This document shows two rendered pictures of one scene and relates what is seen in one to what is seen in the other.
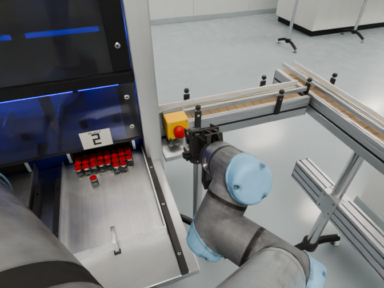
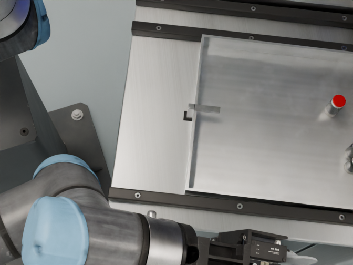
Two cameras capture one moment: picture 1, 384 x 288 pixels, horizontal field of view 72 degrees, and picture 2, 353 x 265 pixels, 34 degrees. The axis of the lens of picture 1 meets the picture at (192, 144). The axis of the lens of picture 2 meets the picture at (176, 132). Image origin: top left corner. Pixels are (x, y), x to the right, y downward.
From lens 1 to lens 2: 0.50 m
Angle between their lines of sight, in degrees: 58
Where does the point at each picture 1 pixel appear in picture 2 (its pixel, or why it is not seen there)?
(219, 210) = (54, 189)
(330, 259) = not seen: outside the picture
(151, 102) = not seen: outside the picture
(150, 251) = (166, 159)
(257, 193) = (26, 235)
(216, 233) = (39, 179)
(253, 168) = (38, 228)
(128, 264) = (162, 124)
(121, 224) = (232, 131)
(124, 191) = (301, 154)
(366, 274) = not seen: outside the picture
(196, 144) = (231, 242)
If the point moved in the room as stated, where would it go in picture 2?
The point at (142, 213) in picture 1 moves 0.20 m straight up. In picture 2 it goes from (240, 169) to (263, 128)
